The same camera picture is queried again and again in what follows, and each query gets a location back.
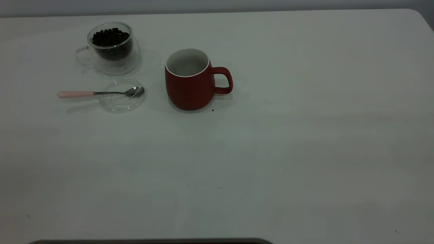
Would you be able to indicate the clear glass lid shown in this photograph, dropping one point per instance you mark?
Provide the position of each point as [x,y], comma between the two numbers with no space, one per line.
[119,104]

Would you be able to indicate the dark coffee beans pile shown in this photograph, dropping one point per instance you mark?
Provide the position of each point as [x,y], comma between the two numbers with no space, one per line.
[110,38]

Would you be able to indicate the clear glass cup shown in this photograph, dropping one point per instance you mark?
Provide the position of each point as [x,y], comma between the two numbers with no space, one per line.
[130,62]

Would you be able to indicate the red ceramic mug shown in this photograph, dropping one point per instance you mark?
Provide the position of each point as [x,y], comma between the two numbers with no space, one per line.
[188,91]

